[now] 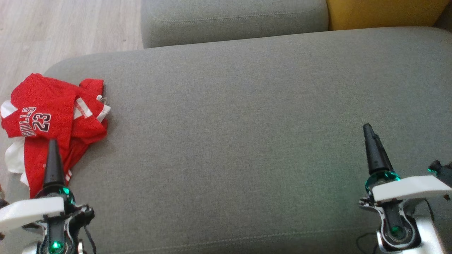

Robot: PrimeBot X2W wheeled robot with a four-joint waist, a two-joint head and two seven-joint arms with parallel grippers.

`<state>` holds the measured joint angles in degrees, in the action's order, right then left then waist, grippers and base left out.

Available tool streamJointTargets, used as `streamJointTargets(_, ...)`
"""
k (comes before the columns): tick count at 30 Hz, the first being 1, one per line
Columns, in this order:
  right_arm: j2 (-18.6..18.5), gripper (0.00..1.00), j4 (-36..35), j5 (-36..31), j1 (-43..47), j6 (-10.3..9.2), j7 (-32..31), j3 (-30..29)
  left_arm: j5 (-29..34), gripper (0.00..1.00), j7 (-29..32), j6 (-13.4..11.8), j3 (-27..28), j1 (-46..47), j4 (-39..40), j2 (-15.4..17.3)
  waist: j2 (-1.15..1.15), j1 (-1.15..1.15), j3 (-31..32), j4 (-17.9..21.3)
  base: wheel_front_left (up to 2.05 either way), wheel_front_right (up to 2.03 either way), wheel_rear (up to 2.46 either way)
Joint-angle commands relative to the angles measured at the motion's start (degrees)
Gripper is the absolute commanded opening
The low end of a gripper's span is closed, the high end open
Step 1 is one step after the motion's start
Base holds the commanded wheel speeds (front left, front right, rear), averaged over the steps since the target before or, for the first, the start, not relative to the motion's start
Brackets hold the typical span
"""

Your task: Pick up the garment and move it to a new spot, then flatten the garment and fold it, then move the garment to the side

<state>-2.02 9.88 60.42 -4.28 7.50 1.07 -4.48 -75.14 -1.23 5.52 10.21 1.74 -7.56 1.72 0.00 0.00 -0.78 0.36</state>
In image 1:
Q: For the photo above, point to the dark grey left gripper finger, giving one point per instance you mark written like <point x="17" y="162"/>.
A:
<point x="49" y="169"/>
<point x="58" y="173"/>

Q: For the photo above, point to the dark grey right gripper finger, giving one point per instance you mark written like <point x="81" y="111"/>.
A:
<point x="382" y="158"/>
<point x="372" y="155"/>

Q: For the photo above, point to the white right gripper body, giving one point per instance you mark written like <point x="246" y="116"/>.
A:
<point x="409" y="188"/>

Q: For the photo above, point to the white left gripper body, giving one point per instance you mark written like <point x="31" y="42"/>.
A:
<point x="31" y="211"/>

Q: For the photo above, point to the red and white basketball jersey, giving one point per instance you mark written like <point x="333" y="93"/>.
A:
<point x="88" y="123"/>

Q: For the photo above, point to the red Bulls 23 shorts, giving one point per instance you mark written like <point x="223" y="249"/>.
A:
<point x="42" y="95"/>

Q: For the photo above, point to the large yellow backrest cushion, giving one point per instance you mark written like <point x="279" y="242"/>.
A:
<point x="381" y="14"/>

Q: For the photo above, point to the long grey sofa seat cushion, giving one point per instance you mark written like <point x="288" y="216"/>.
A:
<point x="233" y="21"/>

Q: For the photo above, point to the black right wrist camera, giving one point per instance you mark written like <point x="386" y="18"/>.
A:
<point x="443" y="173"/>

